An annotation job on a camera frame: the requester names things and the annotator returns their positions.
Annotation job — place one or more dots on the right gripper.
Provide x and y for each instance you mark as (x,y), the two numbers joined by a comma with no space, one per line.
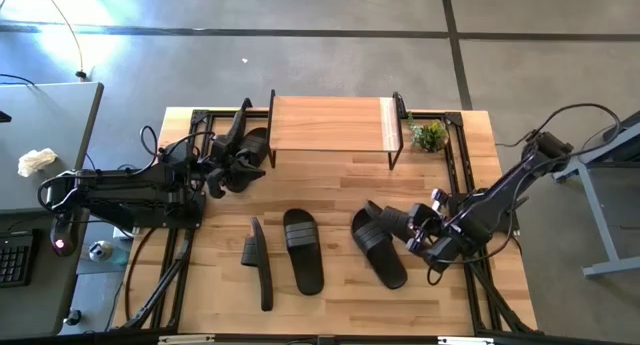
(435,230)

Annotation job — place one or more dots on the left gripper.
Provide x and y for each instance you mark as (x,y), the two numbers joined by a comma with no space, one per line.
(230,152)

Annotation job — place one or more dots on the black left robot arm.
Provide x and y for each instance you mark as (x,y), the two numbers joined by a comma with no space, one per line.
(125,192)

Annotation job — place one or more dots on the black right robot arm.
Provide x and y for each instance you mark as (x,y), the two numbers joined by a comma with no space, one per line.
(495,205)

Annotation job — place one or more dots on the wooden shelf with black legs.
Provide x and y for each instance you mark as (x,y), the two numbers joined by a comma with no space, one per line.
(325,125)

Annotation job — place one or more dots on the small potted green plant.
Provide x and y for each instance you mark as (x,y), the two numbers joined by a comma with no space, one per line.
(430,137)

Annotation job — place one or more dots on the clear plastic water bottle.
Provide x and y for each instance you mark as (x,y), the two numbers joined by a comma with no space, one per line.
(101,251)

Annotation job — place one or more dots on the black computer mouse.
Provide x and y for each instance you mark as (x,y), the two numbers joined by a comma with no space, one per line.
(62,235)

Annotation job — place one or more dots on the grey office desk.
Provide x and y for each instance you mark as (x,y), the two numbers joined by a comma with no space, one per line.
(35,305)
(50,120)

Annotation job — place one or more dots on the crumpled white tissue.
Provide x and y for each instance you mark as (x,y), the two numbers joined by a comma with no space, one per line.
(36,161)

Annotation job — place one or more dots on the black computer keyboard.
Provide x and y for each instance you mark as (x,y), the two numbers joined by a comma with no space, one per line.
(15,257)

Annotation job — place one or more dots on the small black desk object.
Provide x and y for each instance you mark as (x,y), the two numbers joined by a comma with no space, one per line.
(5,116)

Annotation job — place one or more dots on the black aluminium table frame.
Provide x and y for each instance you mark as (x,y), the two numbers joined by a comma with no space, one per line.
(199,116)

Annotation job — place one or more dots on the silver metal bracket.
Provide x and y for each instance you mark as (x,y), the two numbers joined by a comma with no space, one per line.
(465,341)
(185,340)

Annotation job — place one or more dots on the grey metal desk frame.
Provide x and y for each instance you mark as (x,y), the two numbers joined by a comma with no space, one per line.
(597,220)

